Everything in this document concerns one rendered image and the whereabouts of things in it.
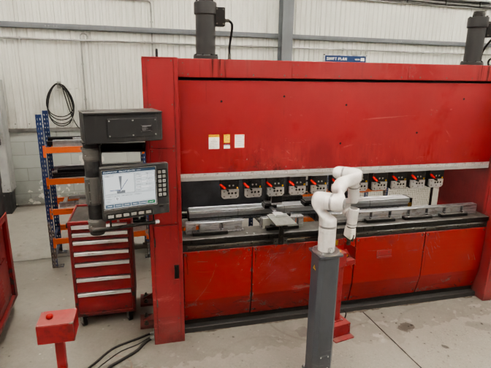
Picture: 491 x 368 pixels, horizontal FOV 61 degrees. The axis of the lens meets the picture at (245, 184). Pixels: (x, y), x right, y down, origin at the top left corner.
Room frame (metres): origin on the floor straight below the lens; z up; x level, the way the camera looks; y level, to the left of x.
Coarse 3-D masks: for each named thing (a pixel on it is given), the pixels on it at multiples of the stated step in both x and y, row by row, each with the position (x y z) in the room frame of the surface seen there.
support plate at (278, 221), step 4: (268, 216) 3.39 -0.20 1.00; (272, 216) 3.39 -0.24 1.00; (288, 216) 3.40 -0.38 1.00; (272, 220) 3.30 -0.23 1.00; (276, 220) 3.30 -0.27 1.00; (280, 220) 3.30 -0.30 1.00; (284, 220) 3.30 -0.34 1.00; (288, 220) 3.30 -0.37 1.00; (292, 220) 3.31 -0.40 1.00; (276, 224) 3.19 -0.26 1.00; (280, 224) 3.20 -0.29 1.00; (284, 224) 3.20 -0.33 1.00; (288, 224) 3.21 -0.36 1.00; (292, 224) 3.22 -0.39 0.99; (296, 224) 3.22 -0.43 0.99
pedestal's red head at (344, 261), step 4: (344, 240) 3.32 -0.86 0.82; (344, 244) 3.32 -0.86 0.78; (344, 248) 3.32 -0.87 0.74; (348, 248) 3.27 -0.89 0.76; (352, 248) 3.22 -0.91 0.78; (356, 248) 3.18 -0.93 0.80; (340, 252) 3.16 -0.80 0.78; (344, 252) 3.16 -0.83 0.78; (348, 252) 3.27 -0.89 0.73; (352, 252) 3.22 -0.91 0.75; (356, 252) 3.18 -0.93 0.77; (344, 256) 3.13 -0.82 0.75; (352, 256) 3.22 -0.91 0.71; (340, 260) 3.12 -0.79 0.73; (344, 260) 3.13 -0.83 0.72; (348, 260) 3.16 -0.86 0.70; (352, 260) 3.17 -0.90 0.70; (340, 264) 3.12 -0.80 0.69; (344, 264) 3.13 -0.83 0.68; (348, 264) 3.15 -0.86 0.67; (352, 264) 3.17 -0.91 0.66
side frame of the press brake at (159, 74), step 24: (144, 72) 2.97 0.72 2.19; (168, 72) 3.01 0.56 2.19; (144, 96) 2.97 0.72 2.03; (168, 96) 3.01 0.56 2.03; (168, 120) 3.01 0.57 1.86; (168, 144) 3.01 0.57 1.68; (168, 168) 3.01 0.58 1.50; (168, 216) 3.01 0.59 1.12; (168, 240) 3.00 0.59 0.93; (168, 264) 3.00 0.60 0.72; (168, 288) 3.00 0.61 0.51; (168, 312) 3.00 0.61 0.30; (168, 336) 3.00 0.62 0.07
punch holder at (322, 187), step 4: (308, 176) 3.57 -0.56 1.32; (312, 176) 3.51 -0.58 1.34; (316, 176) 3.52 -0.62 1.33; (320, 176) 3.53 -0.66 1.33; (324, 176) 3.54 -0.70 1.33; (308, 180) 3.56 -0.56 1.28; (316, 180) 3.52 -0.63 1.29; (320, 180) 3.53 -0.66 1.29; (324, 180) 3.54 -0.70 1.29; (308, 184) 3.57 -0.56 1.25; (312, 184) 3.51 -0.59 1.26; (316, 184) 3.52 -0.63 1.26; (320, 184) 3.53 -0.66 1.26; (324, 184) 3.54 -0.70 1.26; (308, 188) 3.56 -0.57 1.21; (312, 188) 3.51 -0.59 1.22; (316, 188) 3.52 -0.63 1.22; (320, 188) 3.54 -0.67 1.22; (324, 188) 3.53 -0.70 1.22; (312, 192) 3.51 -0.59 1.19
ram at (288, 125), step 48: (192, 96) 3.26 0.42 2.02; (240, 96) 3.35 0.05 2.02; (288, 96) 3.45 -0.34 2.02; (336, 96) 3.55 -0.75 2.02; (384, 96) 3.66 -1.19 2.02; (432, 96) 3.78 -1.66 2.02; (480, 96) 3.90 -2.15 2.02; (192, 144) 3.26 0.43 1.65; (288, 144) 3.45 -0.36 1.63; (336, 144) 3.56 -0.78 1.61; (384, 144) 3.67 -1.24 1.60; (432, 144) 3.79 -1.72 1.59; (480, 144) 3.92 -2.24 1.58
